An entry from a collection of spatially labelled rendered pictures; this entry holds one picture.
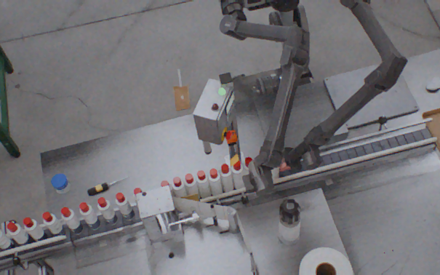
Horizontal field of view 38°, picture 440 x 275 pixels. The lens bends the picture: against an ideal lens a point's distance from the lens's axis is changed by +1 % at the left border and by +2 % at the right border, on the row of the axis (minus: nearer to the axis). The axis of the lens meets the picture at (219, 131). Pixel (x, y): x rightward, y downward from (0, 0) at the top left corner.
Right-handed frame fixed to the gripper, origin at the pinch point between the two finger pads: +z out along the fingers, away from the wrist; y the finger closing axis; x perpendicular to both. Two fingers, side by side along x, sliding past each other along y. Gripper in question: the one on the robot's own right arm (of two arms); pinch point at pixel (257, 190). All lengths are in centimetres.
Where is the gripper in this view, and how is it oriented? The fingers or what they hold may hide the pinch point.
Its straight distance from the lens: 247.7
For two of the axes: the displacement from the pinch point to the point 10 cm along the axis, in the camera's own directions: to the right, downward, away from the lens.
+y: 9.6, -2.7, 0.8
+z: 0.8, 5.3, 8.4
